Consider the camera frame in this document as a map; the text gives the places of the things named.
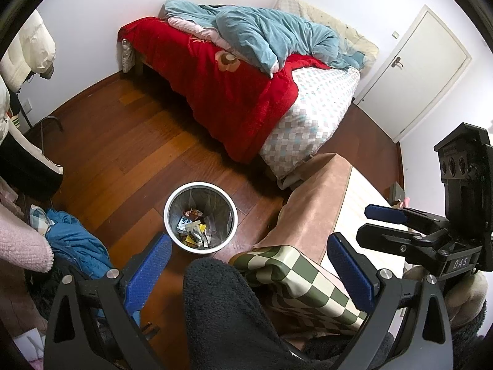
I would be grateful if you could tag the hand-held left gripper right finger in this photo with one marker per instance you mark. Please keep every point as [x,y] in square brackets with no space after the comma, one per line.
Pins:
[350,273]

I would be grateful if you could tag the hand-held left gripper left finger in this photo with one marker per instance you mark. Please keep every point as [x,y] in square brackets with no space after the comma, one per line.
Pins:
[148,269]

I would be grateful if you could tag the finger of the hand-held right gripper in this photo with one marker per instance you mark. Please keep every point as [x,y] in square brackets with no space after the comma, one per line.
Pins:
[385,239]
[381,213]

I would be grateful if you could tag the white round trash bin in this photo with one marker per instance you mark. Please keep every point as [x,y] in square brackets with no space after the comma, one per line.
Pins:
[200,248]

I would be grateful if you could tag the person's right forearm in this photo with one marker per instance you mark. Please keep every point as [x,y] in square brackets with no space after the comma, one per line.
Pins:
[472,335]

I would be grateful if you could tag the cream bed sheet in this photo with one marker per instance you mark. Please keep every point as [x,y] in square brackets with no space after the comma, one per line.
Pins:
[369,200]

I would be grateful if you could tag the small grey box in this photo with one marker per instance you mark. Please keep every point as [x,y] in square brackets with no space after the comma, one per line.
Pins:
[396,192]

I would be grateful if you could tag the green white checkered cushion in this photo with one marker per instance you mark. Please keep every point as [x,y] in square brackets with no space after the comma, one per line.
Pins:
[300,277]

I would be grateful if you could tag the pile of wrappers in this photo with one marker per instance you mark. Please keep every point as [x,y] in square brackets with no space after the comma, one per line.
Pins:
[196,229]

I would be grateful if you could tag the tan fleece blanket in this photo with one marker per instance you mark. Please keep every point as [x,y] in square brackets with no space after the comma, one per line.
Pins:
[319,200]

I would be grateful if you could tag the blue jacket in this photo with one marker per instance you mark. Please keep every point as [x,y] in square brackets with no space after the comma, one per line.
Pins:
[73,242]

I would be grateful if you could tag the dark fleece clothing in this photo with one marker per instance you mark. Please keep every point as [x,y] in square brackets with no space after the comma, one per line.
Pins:
[223,308]

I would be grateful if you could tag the white cloth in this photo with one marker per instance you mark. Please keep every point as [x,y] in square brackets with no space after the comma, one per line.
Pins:
[289,182]

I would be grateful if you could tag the pastel checkered bed sheet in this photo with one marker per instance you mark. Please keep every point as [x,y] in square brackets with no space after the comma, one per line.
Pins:
[312,123]

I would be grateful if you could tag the light blue checkered cloth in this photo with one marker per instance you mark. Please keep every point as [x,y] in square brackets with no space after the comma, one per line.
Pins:
[36,217]

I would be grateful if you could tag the pink fuzzy cloth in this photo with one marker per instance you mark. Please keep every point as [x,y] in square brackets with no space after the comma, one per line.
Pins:
[23,246]

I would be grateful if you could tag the white door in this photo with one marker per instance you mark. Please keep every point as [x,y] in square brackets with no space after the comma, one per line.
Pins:
[416,73]

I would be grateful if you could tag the white paper sheet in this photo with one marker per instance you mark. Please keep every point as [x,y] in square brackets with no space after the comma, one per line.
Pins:
[29,345]

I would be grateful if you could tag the black white tote bag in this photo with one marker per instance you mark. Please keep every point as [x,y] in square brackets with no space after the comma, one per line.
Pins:
[27,165]

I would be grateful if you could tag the red fleece blanket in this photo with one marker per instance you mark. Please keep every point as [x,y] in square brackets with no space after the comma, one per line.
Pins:
[215,92]

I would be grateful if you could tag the cream quilted pillow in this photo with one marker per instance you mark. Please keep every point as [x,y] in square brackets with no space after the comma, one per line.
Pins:
[339,23]

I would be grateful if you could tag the light blue duvet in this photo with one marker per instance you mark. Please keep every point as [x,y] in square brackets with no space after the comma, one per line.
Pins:
[262,31]

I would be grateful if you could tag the pink bed sheet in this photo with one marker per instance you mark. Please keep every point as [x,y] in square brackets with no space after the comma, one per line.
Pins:
[192,27]

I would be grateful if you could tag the cream puffer jacket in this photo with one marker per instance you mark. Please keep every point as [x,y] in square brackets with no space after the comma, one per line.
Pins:
[27,46]

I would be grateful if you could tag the black metal chair frame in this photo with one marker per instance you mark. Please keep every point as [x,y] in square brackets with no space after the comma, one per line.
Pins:
[50,121]

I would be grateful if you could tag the white wall socket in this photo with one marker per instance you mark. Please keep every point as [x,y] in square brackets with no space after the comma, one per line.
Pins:
[26,106]

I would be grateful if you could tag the wooden bed frame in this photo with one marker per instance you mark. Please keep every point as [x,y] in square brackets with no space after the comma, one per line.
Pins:
[139,63]

